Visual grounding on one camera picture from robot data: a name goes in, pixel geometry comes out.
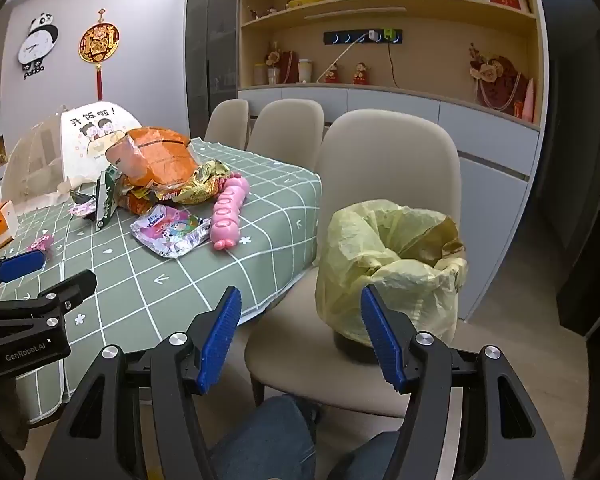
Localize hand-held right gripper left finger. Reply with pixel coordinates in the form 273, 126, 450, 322
35, 285, 243, 480

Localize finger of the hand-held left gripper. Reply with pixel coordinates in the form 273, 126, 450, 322
29, 269, 98, 320
0, 251, 49, 301

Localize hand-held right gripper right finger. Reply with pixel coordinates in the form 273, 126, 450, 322
360, 284, 566, 480

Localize bin with yellow plastic liner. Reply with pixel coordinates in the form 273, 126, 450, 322
315, 200, 468, 363

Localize green white milk carton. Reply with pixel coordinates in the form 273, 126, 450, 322
94, 164, 124, 233

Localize yellow snack wrapper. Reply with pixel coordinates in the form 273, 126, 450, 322
172, 159, 231, 206

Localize green checked tablecloth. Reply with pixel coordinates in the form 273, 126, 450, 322
0, 137, 323, 411

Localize small dark wrapper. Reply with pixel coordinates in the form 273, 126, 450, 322
70, 197, 98, 219

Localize orange red snack wrapper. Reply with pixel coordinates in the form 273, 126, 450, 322
117, 182, 181, 212

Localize person's blue jeans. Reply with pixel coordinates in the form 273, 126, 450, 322
207, 394, 402, 480

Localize mesh food cover tent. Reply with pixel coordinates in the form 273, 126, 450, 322
2, 102, 143, 208

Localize pink caterpillar toy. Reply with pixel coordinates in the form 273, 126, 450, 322
210, 172, 250, 251

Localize orange plastic bag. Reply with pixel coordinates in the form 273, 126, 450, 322
105, 127, 201, 196

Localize beige chair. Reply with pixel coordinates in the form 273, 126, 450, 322
245, 109, 463, 418
204, 99, 251, 149
245, 99, 326, 171

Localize grey sideboard cabinets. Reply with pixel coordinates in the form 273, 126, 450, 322
237, 85, 541, 321

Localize red gold knot ornament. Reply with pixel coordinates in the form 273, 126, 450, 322
78, 8, 120, 102

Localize small red flower gift bag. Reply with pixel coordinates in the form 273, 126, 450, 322
265, 41, 301, 85

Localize tall glass door cabinet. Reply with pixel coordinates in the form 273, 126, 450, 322
185, 0, 241, 142

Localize large red flower gift bag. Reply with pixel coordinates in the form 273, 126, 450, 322
469, 42, 524, 116

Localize pink tall object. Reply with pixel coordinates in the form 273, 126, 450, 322
522, 77, 536, 124

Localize black power strip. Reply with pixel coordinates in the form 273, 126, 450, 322
323, 28, 403, 46

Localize panda wall clock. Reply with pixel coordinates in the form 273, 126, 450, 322
17, 15, 61, 80

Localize black cable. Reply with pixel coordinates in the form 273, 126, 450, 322
387, 41, 404, 89

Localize wooden wall shelf unit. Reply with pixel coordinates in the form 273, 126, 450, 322
237, 0, 548, 131

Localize white cable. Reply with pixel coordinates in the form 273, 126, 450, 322
316, 37, 370, 84

